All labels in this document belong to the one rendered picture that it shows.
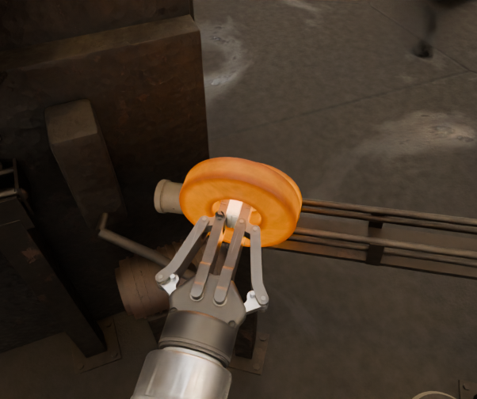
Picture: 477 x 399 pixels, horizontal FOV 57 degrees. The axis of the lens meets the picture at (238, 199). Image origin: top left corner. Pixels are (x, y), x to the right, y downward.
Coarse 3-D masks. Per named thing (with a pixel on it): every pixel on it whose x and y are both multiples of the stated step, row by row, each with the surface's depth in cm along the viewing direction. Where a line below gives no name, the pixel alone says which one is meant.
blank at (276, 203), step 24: (192, 168) 55; (216, 168) 51; (240, 168) 50; (264, 168) 51; (192, 192) 54; (216, 192) 53; (240, 192) 51; (264, 192) 50; (288, 192) 52; (192, 216) 58; (264, 216) 54; (288, 216) 53; (264, 240) 59
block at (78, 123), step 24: (48, 120) 70; (72, 120) 70; (96, 120) 71; (72, 144) 68; (96, 144) 70; (72, 168) 72; (96, 168) 74; (72, 192) 76; (96, 192) 78; (120, 192) 84; (96, 216) 82; (120, 216) 85
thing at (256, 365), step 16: (240, 256) 82; (240, 272) 87; (240, 288) 92; (256, 320) 111; (240, 336) 114; (256, 336) 129; (240, 352) 123; (256, 352) 126; (240, 368) 123; (256, 368) 122; (464, 384) 120
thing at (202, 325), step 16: (208, 288) 47; (176, 304) 46; (192, 304) 46; (208, 304) 46; (224, 304) 46; (240, 304) 46; (176, 320) 43; (192, 320) 42; (208, 320) 42; (224, 320) 45; (240, 320) 45; (160, 336) 44; (176, 336) 42; (192, 336) 41; (208, 336) 42; (224, 336) 43; (208, 352) 41; (224, 352) 42
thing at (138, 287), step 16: (128, 256) 87; (224, 256) 87; (128, 272) 83; (144, 272) 83; (128, 288) 82; (144, 288) 82; (128, 304) 83; (144, 304) 83; (160, 304) 84; (160, 320) 92
